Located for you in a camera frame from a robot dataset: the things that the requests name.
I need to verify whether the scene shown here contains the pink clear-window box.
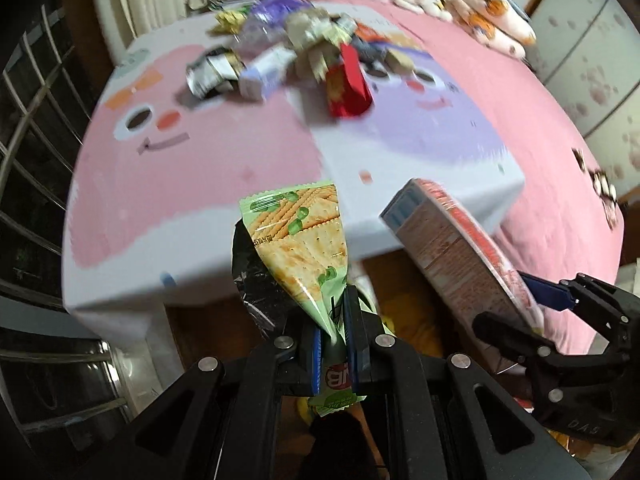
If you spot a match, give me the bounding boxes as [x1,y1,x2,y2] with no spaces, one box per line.
[380,178,547,376]

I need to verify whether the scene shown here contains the pink bed blanket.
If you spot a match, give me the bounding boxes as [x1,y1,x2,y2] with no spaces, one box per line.
[299,0,626,376]

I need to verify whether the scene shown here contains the orange foil packet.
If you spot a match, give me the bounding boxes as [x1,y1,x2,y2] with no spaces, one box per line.
[355,22,394,44]

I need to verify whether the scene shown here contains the small tan box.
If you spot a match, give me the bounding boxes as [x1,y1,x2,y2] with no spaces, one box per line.
[384,49,414,76]

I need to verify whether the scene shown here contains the green cracker wrapper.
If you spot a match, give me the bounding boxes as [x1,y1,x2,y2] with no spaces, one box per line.
[233,181,363,417]

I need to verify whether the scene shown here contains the white purple carton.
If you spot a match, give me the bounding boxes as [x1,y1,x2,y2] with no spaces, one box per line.
[239,44,297,102]

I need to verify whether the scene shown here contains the small black box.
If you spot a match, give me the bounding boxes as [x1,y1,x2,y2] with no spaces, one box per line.
[352,41,387,66]

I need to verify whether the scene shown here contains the dark green pistachio box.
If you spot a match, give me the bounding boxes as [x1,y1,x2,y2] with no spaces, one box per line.
[285,8,358,82]

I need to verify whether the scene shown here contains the metal window grille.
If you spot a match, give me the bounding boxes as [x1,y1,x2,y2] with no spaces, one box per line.
[1,0,96,311]

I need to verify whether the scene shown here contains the purple plastic bag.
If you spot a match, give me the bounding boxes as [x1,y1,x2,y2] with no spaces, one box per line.
[247,0,310,27]

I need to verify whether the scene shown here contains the yellow paper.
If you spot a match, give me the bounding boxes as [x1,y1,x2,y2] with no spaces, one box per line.
[212,8,248,35]

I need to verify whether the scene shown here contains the clear plastic bag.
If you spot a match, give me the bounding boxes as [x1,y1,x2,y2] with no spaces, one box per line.
[233,20,285,58]

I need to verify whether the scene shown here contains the rolled bear print quilt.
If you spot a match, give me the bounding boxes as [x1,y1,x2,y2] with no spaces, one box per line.
[448,0,537,60]

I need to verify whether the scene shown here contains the black silver wrapper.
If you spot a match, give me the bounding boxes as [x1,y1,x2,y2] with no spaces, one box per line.
[186,47,245,100]

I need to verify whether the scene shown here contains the red paper bag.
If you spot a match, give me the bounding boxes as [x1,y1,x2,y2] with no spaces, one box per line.
[326,44,373,118]

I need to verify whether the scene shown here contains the cartoon printed tablecloth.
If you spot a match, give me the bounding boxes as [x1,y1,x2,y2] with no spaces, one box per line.
[60,0,526,391]

